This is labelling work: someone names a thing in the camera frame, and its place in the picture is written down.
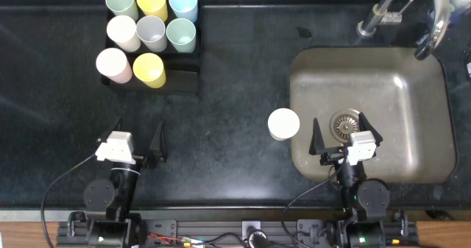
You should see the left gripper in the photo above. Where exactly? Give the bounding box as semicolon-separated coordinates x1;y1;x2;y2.
96;116;169;169

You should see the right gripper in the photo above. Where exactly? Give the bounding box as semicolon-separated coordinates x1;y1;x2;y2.
308;111;384;166

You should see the white cup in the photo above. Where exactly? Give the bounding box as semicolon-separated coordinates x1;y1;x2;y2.
106;15;141;52
267;107;301;141

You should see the yellow cup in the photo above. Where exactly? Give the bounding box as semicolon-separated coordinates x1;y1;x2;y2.
135;0;169;22
132;52;167;90

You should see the pink cup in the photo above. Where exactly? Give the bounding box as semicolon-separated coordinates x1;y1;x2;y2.
95;47;133;85

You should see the steel sink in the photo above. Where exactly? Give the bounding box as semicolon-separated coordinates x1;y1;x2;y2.
289;46;458;185

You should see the black tray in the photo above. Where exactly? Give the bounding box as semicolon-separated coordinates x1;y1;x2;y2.
101;4;202;94

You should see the grey cup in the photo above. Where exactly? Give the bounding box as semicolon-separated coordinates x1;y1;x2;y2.
135;15;168;53

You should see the pale green cup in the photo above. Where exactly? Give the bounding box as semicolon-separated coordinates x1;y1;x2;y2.
166;17;197;54
105;0;139;21

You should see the steel tap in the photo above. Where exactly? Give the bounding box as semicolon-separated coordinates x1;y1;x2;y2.
355;0;453;61

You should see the blue cup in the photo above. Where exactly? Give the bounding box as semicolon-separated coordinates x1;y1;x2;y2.
168;0;199;23

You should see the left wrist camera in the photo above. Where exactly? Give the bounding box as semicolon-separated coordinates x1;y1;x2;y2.
94;130;135;165

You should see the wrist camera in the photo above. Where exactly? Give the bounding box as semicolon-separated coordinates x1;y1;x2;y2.
345;130;378;167
94;130;135;165

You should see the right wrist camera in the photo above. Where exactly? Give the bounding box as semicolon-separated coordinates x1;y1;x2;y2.
345;130;378;167

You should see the black cable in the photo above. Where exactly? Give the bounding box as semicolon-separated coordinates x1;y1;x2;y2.
40;152;97;248
280;159;349;248

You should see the mounting rail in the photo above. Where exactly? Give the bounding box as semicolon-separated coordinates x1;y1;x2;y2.
54;210;420;248

